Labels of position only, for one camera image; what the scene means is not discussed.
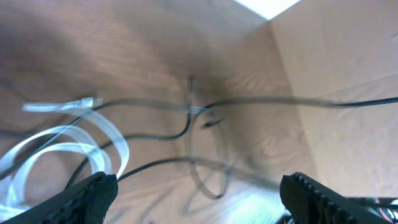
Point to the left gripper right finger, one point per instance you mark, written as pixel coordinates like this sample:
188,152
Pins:
310,202

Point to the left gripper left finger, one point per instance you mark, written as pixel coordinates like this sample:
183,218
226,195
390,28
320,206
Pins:
86,202

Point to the wooden side panel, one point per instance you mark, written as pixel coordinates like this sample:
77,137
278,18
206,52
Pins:
345,50

